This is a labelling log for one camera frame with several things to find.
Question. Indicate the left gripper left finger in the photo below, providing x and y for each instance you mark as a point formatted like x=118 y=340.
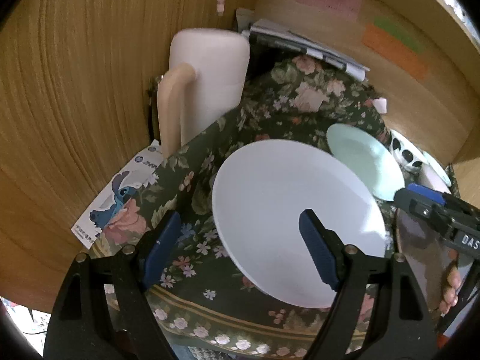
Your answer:
x=163 y=241

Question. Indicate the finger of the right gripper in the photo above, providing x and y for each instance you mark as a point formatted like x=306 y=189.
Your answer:
x=431 y=194
x=422 y=208

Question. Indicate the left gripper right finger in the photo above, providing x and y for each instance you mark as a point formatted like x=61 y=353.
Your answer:
x=325 y=248

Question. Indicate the mauve brown-rimmed plate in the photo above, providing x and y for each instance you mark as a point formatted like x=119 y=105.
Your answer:
x=427 y=256

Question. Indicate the white panda bowl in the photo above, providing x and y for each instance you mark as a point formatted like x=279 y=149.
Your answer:
x=406 y=154

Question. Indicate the mint green plate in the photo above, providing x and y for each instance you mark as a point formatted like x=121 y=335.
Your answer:
x=368 y=158

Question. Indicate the white plate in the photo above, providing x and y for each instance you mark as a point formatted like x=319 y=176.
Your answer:
x=258 y=195

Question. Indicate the pink bowl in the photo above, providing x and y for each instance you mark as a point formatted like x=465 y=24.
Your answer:
x=429 y=178

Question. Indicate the mint green bowl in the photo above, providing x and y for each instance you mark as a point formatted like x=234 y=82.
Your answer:
x=437 y=168

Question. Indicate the person's right hand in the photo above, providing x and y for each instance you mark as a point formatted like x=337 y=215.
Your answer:
x=450 y=288

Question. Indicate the floral dark green cloth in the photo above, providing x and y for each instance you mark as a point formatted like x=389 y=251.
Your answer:
x=202 y=298

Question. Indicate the Stitch cartoon card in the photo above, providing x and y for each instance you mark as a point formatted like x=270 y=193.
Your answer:
x=137 y=173

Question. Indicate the white small box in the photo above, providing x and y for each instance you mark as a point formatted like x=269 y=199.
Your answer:
x=380 y=105

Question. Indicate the orange sticky note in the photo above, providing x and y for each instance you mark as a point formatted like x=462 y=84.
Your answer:
x=394 y=51

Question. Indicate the green sticky note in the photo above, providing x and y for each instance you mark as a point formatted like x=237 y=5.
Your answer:
x=398 y=32

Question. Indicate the stack of papers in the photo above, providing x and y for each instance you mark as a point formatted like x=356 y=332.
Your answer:
x=264 y=31

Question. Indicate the pink mug with handle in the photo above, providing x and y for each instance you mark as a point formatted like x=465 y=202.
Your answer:
x=205 y=79

